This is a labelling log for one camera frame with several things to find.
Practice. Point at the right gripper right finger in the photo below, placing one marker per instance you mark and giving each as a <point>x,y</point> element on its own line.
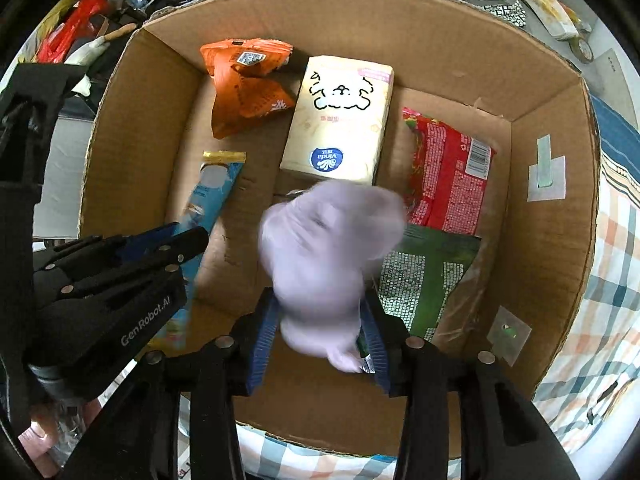
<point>503,436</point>

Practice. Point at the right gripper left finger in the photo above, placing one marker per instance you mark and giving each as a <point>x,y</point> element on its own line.
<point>135,436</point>

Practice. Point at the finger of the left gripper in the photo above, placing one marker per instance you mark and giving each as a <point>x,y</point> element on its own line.
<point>99,269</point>
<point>133,245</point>

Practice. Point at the blue snack tube packet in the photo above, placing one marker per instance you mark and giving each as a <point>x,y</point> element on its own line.
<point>218,173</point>

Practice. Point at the green snack bag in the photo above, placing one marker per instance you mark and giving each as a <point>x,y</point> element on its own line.
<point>420,273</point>

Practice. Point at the lilac soft cloth toy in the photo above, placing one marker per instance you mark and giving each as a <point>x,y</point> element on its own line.
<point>319,249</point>

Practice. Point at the orange snack bag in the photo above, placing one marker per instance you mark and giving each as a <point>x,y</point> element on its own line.
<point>245,92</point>

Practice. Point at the plaid checkered tablecloth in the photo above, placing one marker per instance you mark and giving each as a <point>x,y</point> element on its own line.
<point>600,284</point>

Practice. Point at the white goose plush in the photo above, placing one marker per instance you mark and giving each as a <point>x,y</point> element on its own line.
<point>90,51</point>

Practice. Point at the red plastic bag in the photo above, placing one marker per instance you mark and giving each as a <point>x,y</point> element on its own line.
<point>57,44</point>

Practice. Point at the red noodle packet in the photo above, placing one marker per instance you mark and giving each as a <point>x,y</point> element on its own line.
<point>449,175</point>

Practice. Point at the yellow tissue pack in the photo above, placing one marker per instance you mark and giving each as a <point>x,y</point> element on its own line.
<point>339,121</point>

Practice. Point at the brown cardboard box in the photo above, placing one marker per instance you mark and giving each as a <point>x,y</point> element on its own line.
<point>460,65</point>

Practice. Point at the tape roll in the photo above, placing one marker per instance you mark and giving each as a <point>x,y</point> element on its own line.
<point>581,49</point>

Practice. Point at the yellow white snack box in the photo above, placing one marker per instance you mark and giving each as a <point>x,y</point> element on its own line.
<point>554,18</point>

